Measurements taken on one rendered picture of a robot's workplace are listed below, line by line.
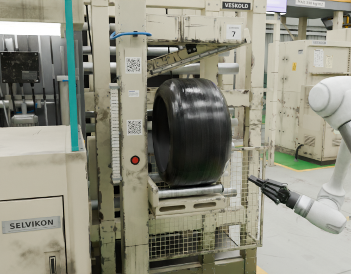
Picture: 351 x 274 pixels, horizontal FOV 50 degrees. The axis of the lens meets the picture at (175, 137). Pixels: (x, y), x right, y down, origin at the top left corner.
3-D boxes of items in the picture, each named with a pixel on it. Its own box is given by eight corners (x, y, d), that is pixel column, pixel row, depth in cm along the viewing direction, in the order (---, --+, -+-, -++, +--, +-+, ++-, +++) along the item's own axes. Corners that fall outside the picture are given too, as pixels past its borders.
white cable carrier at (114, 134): (113, 182, 183) (110, 83, 175) (112, 180, 188) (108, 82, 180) (122, 182, 185) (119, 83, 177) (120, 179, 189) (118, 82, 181)
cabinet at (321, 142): (321, 166, 598) (327, 86, 577) (296, 159, 650) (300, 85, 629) (363, 161, 635) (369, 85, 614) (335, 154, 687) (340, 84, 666)
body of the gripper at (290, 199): (297, 201, 164) (277, 190, 167) (291, 213, 169) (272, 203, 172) (303, 191, 169) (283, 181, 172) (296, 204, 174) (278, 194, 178)
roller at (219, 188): (155, 189, 181) (154, 188, 186) (156, 199, 181) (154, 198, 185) (224, 184, 191) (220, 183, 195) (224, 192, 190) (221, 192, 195)
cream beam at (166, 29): (139, 42, 200) (139, 12, 198) (131, 44, 224) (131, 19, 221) (244, 44, 216) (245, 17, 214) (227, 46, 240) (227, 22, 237)
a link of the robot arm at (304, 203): (302, 222, 167) (289, 215, 169) (308, 209, 173) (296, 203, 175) (309, 208, 161) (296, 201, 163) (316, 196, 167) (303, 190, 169)
